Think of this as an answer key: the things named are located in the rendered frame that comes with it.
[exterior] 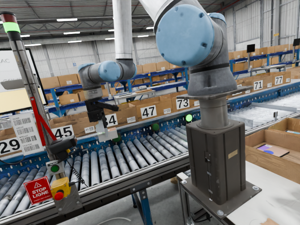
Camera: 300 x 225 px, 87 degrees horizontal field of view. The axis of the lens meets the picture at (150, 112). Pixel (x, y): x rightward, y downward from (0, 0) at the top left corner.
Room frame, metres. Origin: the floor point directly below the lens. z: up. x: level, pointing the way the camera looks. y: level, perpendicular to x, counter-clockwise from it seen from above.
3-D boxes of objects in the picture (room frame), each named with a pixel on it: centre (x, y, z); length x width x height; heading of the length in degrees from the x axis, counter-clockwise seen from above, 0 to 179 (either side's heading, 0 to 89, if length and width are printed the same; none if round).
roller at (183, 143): (1.29, -0.21, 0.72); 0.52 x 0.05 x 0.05; 19
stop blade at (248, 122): (1.49, -0.79, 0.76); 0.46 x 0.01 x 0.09; 19
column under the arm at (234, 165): (0.65, -0.27, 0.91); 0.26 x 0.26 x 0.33; 24
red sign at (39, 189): (0.71, 0.58, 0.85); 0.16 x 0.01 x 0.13; 109
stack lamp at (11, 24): (0.76, 0.52, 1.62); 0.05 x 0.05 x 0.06
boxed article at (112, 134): (0.83, 0.25, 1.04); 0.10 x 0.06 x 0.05; 108
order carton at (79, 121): (1.46, 0.73, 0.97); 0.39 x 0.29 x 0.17; 109
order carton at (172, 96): (1.83, -0.38, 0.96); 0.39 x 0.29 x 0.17; 109
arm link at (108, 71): (0.77, 0.17, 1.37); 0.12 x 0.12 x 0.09; 54
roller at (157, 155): (1.21, 0.04, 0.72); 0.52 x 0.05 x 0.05; 19
